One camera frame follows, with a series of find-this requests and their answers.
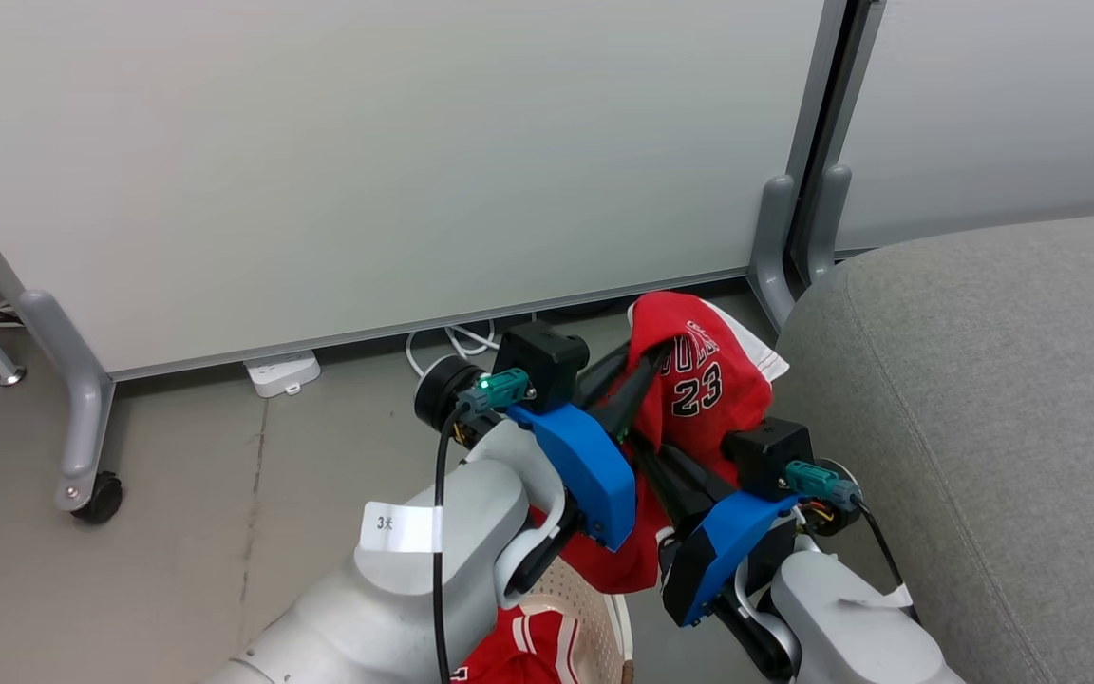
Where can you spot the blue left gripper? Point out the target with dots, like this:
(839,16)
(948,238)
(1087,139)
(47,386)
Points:
(594,475)

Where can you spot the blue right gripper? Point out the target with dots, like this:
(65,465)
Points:
(713,560)

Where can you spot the red number 23 jersey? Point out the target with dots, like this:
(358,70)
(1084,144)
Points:
(699,389)

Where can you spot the red garment with white stripes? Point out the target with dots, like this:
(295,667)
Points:
(518,655)

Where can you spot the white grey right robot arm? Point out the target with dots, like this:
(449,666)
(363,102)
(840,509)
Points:
(841,636)

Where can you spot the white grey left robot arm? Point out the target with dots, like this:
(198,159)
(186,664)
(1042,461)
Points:
(452,541)

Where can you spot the cream perforated laundry basket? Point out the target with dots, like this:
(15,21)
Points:
(596,617)

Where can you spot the grey fabric sofa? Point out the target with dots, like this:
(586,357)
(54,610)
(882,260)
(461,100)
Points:
(1003,427)

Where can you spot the large white partition panel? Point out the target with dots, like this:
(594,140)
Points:
(367,161)

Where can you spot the white power strip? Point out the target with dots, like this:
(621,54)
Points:
(283,370)

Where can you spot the small white partition panel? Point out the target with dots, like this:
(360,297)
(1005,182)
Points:
(1012,104)

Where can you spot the grey partition foot with caster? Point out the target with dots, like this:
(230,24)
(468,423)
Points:
(84,408)

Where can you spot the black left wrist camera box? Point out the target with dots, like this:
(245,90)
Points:
(542,359)

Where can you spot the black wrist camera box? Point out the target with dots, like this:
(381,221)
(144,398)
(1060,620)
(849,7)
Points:
(767,456)
(542,359)

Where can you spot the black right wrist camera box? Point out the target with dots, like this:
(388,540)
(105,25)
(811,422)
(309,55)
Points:
(767,456)

